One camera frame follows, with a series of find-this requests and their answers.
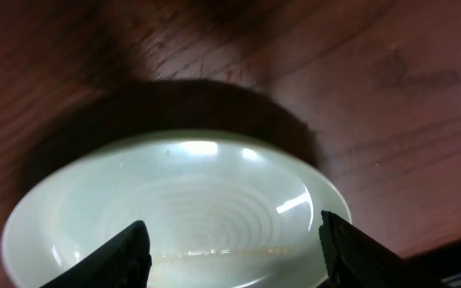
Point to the light blue plate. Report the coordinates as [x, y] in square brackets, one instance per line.
[222, 210]

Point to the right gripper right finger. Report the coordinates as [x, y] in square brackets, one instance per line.
[355, 260]

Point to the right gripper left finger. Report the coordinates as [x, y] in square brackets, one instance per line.
[122, 262]

